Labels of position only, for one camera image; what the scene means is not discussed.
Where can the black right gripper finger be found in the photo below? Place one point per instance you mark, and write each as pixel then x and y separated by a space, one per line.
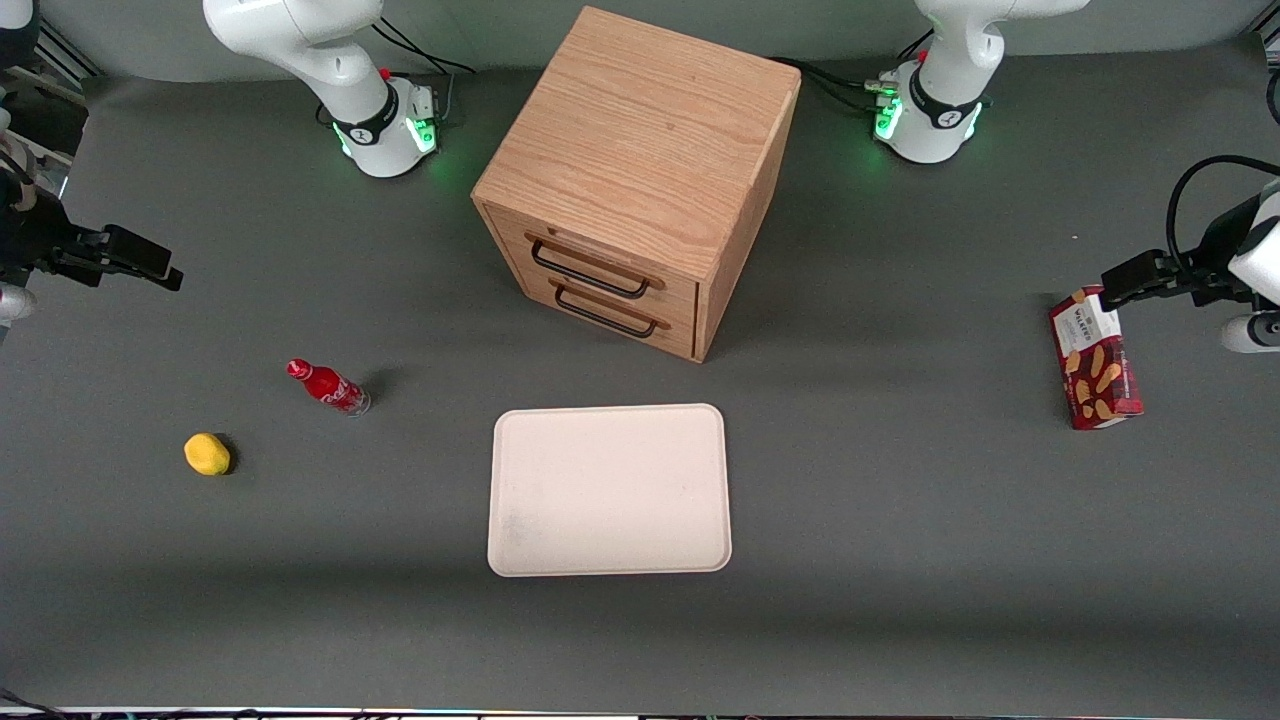
pixel 160 279
pixel 135 250

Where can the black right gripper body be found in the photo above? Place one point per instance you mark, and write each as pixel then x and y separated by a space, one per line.
pixel 28 236

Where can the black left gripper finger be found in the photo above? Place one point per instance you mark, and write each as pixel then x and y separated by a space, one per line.
pixel 1114 303
pixel 1132 274

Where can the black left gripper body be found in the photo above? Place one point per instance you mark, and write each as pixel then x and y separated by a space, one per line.
pixel 1212 247

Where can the red coke bottle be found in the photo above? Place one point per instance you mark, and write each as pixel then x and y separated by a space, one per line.
pixel 325 385

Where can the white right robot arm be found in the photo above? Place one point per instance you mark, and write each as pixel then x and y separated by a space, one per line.
pixel 300 40

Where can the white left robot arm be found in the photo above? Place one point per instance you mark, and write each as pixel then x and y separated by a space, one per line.
pixel 950 40

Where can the cream plastic tray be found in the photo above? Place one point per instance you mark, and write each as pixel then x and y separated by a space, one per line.
pixel 610 490

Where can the red shortbread cookie box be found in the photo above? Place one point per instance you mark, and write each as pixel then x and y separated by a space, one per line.
pixel 1098 365

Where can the beige round fixture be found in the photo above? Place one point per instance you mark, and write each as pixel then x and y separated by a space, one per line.
pixel 16 165

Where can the yellow lemon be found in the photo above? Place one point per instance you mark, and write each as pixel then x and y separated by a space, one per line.
pixel 207 454

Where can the wooden drawer cabinet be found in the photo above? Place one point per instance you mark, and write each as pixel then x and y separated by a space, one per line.
pixel 650 130

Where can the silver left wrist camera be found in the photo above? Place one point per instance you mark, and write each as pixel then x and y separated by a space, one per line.
pixel 1250 332

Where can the aluminium frame profile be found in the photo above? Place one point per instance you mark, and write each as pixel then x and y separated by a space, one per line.
pixel 66 56

